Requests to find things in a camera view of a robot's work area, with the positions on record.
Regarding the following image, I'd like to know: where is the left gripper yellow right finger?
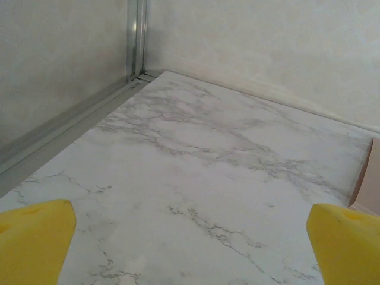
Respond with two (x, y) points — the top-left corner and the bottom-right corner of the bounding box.
(306, 202), (380, 285)

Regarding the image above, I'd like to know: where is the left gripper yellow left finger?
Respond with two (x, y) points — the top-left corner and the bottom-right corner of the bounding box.
(0, 199), (78, 285)

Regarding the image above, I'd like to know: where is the beige clip folder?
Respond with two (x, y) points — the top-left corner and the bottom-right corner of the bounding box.
(346, 137), (380, 218)

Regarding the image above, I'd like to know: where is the aluminium side rail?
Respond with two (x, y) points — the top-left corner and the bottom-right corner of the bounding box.
(0, 69), (166, 197)

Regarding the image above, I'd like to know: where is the aluminium frame post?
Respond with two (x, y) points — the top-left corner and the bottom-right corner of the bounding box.
(126, 0), (150, 83)

